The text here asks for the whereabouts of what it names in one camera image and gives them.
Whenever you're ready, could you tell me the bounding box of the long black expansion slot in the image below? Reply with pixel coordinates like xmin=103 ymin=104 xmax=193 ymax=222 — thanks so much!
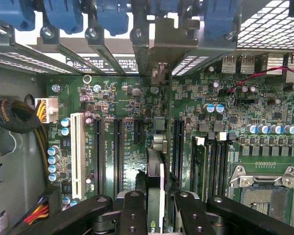
xmin=112 ymin=117 xmax=125 ymax=198
xmin=173 ymin=118 xmax=186 ymax=188
xmin=92 ymin=117 xmax=105 ymax=196

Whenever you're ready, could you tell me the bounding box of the CPU socket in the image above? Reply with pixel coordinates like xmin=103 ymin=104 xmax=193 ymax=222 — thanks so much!
xmin=227 ymin=165 xmax=294 ymax=232

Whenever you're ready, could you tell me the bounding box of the white expansion slot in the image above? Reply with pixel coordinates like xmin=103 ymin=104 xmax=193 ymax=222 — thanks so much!
xmin=70 ymin=112 xmax=86 ymax=200

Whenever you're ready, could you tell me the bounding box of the short black expansion slot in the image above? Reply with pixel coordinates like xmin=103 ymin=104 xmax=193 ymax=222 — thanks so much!
xmin=133 ymin=119 xmax=146 ymax=145

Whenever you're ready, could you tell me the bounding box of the green motherboard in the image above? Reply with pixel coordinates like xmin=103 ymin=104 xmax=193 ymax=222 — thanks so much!
xmin=46 ymin=57 xmax=294 ymax=235

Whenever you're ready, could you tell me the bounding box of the white power connector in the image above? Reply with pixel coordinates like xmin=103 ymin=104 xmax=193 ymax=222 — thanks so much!
xmin=35 ymin=96 xmax=60 ymax=124

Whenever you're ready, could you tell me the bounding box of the black open PC case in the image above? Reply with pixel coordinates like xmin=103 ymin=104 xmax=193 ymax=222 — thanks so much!
xmin=0 ymin=0 xmax=294 ymax=235

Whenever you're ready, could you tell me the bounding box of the perforated metal slot cover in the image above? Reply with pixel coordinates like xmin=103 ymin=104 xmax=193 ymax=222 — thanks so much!
xmin=171 ymin=55 xmax=210 ymax=76
xmin=0 ymin=50 xmax=73 ymax=74
xmin=129 ymin=26 xmax=151 ymax=75
xmin=36 ymin=26 xmax=101 ymax=75

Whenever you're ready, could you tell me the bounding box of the silver USB port block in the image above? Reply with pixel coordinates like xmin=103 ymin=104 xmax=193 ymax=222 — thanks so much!
xmin=221 ymin=54 xmax=257 ymax=74

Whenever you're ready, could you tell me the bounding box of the blue card latch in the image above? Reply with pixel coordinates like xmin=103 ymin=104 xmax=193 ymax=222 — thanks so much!
xmin=149 ymin=0 xmax=181 ymax=19
xmin=95 ymin=0 xmax=130 ymax=37
xmin=202 ymin=0 xmax=239 ymax=41
xmin=42 ymin=0 xmax=84 ymax=35
xmin=0 ymin=0 xmax=37 ymax=32

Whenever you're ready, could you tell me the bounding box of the black connector with coloured wires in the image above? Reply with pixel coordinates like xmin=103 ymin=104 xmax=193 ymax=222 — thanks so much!
xmin=24 ymin=185 xmax=62 ymax=226

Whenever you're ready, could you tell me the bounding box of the red and black wire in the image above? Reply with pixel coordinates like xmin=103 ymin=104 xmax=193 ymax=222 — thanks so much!
xmin=226 ymin=65 xmax=294 ymax=95

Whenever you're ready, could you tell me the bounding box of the black sleeved cable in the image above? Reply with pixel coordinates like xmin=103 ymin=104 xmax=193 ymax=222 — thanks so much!
xmin=0 ymin=97 xmax=52 ymax=189

